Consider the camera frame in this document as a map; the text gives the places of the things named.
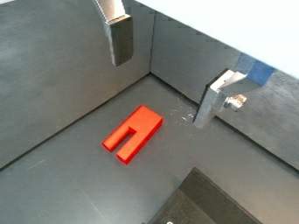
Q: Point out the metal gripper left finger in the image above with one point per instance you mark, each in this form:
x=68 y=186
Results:
x=119 y=29

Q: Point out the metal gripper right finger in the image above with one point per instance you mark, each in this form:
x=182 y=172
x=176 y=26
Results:
x=224 y=92

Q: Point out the red square-circle object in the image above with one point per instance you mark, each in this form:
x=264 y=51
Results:
x=142 y=124

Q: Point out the black curved fixture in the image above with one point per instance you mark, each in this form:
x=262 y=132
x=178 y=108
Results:
x=200 y=203

